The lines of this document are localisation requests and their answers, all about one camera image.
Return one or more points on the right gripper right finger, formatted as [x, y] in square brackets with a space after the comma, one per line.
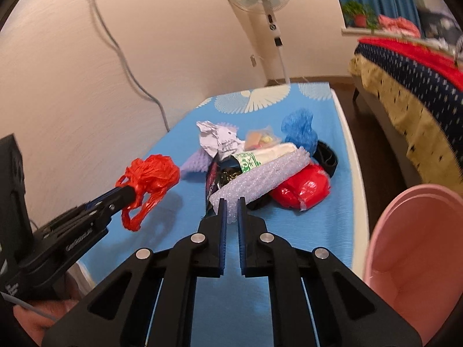
[316, 300]

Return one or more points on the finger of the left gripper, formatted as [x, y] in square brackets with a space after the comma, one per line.
[114, 200]

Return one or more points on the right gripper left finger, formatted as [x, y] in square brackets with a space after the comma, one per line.
[149, 299]

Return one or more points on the red plastic bag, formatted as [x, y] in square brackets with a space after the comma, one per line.
[151, 179]

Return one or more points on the purple foam net sleeve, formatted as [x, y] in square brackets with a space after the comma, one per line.
[197, 162]

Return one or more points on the red plastic wrapper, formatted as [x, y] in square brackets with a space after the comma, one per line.
[304, 190]

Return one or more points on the black snack packet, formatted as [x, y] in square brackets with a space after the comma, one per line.
[220, 173]

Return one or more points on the white bubble wrap roll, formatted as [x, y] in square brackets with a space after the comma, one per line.
[259, 181]

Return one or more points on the white paper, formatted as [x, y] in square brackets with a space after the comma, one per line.
[219, 139]

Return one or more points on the black plastic bag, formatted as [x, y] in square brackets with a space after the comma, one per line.
[326, 158]

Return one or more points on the white green tissue pack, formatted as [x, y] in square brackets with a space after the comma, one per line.
[248, 160]

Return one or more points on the clear snack bag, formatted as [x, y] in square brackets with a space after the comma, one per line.
[261, 139]

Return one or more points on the blue plastic bag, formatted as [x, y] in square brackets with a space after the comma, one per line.
[297, 128]

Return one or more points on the pink trash bin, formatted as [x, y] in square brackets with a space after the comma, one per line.
[414, 260]

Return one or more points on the bed with starry cover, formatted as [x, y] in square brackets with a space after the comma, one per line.
[422, 106]

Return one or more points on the white standing fan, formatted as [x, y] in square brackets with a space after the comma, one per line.
[264, 10]

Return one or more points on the red blanket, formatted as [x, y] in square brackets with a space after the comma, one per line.
[440, 63]

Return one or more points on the pink clothes pile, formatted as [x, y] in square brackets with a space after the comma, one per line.
[399, 26]

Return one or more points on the potted green plant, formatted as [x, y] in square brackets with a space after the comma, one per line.
[360, 15]

